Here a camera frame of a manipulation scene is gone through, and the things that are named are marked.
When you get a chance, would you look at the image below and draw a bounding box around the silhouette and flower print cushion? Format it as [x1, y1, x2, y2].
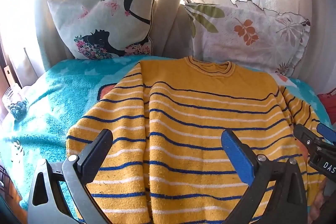
[47, 0, 157, 60]

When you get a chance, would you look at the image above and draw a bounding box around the yellow striped sweater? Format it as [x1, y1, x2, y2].
[66, 56, 327, 224]

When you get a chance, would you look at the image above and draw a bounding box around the red cloth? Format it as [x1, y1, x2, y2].
[317, 90, 336, 125]

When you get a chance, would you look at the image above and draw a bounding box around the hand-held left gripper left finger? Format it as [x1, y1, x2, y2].
[28, 129, 114, 224]

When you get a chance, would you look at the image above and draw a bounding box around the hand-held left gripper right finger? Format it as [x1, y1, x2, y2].
[221, 130, 308, 224]

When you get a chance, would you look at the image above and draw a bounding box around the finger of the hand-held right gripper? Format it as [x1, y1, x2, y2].
[316, 123, 336, 146]
[293, 124, 320, 155]

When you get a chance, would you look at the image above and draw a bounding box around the leaf print frilled pillow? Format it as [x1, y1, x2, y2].
[182, 0, 311, 77]

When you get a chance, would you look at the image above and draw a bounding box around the turquoise cartoon print blanket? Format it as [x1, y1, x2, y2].
[0, 55, 332, 214]

